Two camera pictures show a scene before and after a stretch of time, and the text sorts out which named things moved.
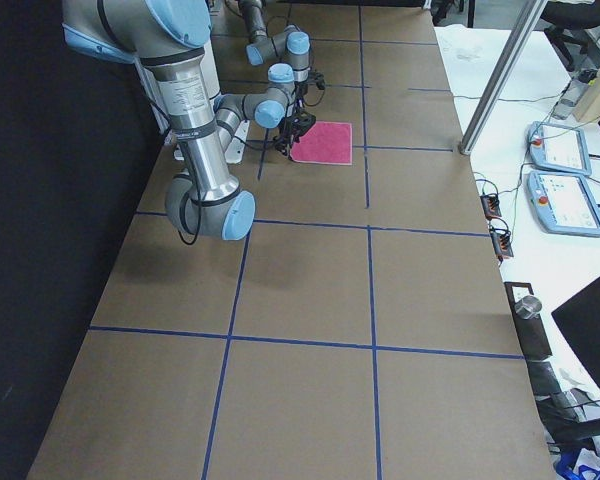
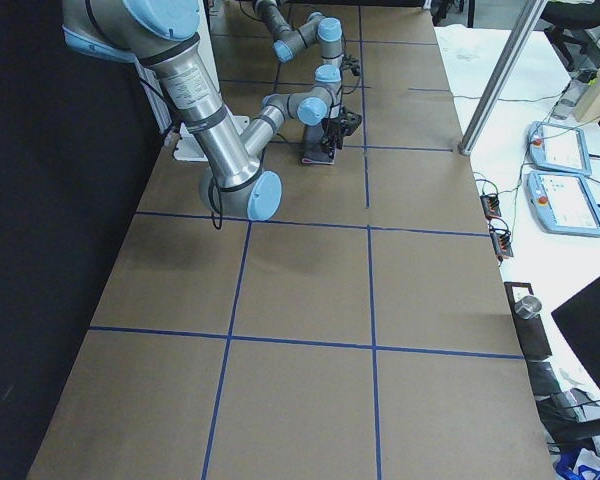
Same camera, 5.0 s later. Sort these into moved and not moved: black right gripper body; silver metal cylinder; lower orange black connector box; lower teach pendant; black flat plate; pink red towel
Moved: pink red towel; black right gripper body
Not moved: lower teach pendant; lower orange black connector box; silver metal cylinder; black flat plate
